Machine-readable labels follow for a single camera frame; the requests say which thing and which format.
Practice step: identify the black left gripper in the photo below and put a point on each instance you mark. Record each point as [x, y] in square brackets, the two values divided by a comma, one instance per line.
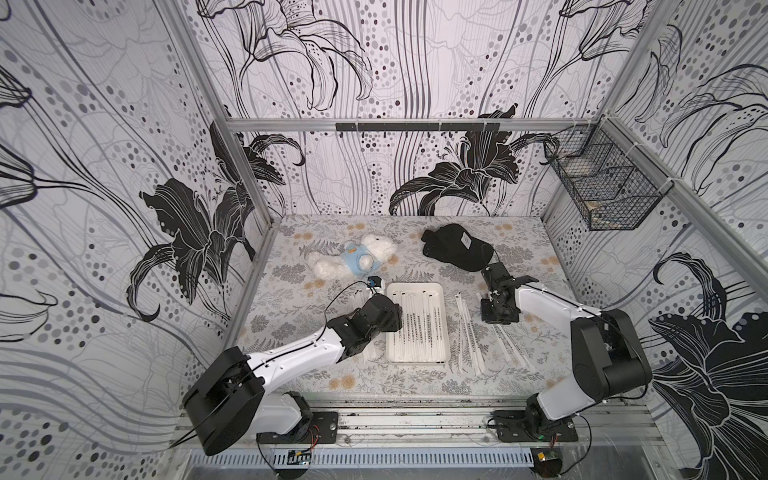
[394, 319]

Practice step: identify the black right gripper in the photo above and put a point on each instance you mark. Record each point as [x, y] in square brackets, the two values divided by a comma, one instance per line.
[498, 308]

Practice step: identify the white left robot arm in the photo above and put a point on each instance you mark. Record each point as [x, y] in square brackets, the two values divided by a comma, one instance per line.
[237, 394]

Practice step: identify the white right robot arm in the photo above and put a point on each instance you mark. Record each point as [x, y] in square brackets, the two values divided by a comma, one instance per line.
[607, 359]

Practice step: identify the white rectangular storage tray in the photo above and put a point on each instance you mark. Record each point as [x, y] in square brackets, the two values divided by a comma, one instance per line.
[405, 346]

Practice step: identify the white plush toy blue shirt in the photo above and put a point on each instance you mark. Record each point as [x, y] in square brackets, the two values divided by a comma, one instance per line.
[357, 259]

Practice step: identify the black baseball cap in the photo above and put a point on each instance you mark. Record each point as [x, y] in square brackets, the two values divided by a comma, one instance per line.
[452, 244]

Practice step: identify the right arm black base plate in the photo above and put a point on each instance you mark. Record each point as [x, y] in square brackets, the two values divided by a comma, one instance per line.
[513, 426]

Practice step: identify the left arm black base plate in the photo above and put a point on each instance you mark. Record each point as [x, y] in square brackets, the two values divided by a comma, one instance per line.
[321, 429]

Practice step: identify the white slotted cable duct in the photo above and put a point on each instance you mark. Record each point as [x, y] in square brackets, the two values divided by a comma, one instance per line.
[370, 458]

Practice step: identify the black wire wall basket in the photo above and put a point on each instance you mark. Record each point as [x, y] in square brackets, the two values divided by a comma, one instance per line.
[603, 177]

